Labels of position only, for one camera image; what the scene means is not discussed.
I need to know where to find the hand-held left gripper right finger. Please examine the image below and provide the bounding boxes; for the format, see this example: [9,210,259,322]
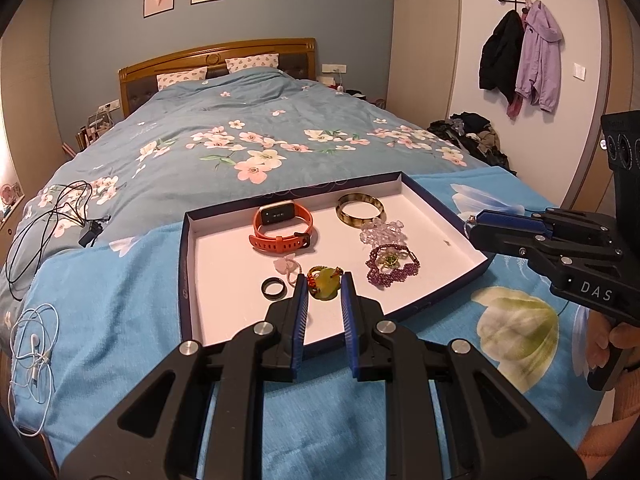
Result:
[339,271,587,480]

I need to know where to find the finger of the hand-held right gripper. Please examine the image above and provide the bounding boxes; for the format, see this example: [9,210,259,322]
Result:
[469,223,620,287]
[475,208,619,252]

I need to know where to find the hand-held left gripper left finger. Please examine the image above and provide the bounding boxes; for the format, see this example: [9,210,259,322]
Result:
[59,273,309,480]

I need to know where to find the green jade pendant red cord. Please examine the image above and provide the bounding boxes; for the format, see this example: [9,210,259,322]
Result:
[306,265,346,302]

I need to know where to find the clear crystal bead bracelet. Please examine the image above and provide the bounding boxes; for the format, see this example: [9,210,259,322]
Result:
[359,218,407,247]

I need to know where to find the navy white shallow box tray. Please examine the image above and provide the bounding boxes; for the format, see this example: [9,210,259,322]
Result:
[178,171,490,348]

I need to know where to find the person's right hand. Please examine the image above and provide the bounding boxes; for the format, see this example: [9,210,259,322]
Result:
[585,309,640,377]

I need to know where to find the orange smartwatch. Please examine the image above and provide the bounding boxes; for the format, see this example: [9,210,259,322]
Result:
[250,201,315,252]

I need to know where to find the dark clothes pile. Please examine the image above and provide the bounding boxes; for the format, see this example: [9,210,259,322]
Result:
[427,112,511,171]

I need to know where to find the olive brown bangle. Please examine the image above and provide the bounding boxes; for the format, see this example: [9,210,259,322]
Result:
[336,192,386,227]

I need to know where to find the pink scarf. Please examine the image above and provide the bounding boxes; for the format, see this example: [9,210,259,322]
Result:
[505,90,526,120]

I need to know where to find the black jacket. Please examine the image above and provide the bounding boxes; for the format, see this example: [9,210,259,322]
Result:
[479,9,525,106]

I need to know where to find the lilac jacket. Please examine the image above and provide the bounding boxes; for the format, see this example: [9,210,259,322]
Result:
[515,0,563,113]

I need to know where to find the blue tulip print blanket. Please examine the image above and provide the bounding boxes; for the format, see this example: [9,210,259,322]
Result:
[10,165,616,480]

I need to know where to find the bedside table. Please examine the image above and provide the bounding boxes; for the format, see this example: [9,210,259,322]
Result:
[345,89,388,108]

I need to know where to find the small black adapter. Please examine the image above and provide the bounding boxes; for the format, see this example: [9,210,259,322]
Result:
[79,217,108,248]

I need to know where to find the blue floral duvet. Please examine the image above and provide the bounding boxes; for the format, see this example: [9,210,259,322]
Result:
[0,67,516,311]

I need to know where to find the white earphones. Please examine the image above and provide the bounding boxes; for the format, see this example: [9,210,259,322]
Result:
[10,305,63,436]

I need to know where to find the heart print pillow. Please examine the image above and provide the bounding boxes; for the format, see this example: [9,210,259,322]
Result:
[225,53,280,73]
[156,66,208,92]

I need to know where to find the bedside clutter of cosmetics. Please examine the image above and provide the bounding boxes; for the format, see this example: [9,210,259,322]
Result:
[60,110,126,156]

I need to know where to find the wooden headboard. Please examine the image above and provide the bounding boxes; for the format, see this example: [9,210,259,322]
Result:
[118,37,318,121]

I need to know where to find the small pink fan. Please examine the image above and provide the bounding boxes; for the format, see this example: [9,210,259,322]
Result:
[0,182,23,218]

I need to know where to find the black ring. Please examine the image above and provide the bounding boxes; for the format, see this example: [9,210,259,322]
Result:
[262,276,289,302]

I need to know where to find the purple beaded bracelet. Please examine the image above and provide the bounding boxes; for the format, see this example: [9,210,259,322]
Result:
[366,243,421,289]

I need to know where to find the black cable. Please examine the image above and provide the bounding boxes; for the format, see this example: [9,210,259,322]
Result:
[2,181,111,301]

